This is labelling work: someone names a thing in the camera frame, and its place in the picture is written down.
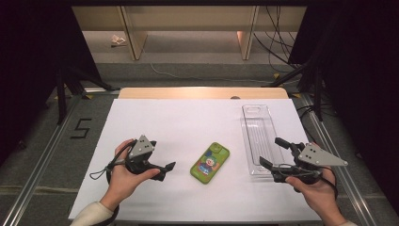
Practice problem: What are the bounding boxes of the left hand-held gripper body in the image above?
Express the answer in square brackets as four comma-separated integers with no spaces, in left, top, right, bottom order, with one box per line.
[124,135,158,175]

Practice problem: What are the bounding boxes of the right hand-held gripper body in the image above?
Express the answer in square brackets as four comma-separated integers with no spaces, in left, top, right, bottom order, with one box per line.
[272,141,349,186]

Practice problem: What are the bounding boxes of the clear plastic packaging tray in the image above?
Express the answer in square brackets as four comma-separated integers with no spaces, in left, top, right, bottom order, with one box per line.
[240,104,286,177]

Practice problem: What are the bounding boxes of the person's left hand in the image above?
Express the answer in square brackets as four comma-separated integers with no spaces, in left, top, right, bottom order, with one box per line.
[99,138,162,212]

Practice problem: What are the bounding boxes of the person's right hand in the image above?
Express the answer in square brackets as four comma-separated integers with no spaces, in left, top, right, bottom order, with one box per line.
[284,141,340,218]

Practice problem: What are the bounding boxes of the black tripod stand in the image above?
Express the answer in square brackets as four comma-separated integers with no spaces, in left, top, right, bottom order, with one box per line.
[263,59,325,122]
[56,64,120,126]

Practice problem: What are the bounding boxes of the black curtain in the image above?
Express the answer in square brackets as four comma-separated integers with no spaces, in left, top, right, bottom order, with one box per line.
[288,0,399,215]
[0,0,104,164]

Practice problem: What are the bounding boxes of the crumpled white paper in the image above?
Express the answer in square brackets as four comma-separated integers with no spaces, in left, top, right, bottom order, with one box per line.
[110,34,127,48]

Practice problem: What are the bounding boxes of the light wooden shelf unit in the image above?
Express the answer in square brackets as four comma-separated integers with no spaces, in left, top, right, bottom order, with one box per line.
[71,5,308,61]

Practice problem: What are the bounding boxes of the black floor cable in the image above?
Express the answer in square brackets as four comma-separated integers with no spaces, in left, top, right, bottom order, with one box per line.
[295,104,337,149]

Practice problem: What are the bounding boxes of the metal floor rail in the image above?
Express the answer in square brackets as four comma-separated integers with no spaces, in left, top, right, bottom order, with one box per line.
[300,93,377,226]
[0,93,83,226]

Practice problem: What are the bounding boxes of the thin black lanyard loop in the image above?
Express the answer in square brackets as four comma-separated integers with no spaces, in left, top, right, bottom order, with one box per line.
[88,159,127,181]

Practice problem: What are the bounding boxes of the thin white floor cable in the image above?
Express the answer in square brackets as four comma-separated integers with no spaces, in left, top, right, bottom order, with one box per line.
[150,62,274,85]

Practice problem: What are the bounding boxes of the bundle of black cables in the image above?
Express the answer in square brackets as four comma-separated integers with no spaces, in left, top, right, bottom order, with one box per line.
[253,5,303,73]

